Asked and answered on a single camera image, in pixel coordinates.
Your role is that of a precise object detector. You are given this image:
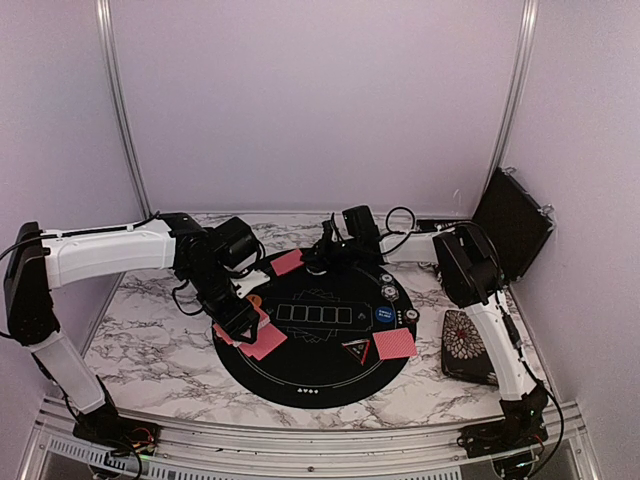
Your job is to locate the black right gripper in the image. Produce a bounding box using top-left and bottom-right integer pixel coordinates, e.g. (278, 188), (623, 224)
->
(302, 233), (362, 274)

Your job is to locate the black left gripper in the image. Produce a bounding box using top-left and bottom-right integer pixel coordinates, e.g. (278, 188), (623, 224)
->
(184, 262), (260, 344)

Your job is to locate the grey chip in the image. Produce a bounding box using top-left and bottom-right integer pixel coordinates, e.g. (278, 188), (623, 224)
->
(381, 285), (399, 302)

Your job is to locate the orange big blind button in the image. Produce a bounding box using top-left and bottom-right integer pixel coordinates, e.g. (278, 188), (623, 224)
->
(248, 294), (262, 308)

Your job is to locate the blue small blind button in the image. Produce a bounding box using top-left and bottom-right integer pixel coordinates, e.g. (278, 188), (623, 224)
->
(375, 307), (396, 329)

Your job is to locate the red playing card deck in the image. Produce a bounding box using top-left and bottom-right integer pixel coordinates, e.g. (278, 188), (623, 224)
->
(212, 305), (270, 344)

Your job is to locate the red card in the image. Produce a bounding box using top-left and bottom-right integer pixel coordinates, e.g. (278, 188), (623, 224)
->
(373, 329), (417, 360)
(284, 249), (303, 268)
(257, 324), (287, 350)
(239, 341), (277, 361)
(385, 328), (415, 348)
(270, 249), (304, 277)

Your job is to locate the red chip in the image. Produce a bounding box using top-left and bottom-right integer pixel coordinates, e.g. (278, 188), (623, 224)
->
(403, 309), (420, 324)

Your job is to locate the red triangle all-in marker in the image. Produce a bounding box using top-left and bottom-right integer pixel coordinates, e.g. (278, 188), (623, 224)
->
(341, 338), (372, 366)

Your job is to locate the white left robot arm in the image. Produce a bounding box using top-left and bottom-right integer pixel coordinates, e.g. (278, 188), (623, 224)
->
(1, 212), (269, 445)

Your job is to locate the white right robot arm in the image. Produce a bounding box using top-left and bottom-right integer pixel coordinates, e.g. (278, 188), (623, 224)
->
(303, 205), (550, 448)

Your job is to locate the round black poker mat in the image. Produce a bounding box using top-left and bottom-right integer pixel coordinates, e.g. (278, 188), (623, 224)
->
(214, 254), (417, 409)

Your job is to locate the black poker chip case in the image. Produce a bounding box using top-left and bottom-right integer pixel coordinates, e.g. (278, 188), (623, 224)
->
(472, 168), (555, 283)

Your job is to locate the floral patterned pouch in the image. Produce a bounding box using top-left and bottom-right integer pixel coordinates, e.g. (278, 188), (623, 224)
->
(441, 310), (497, 385)

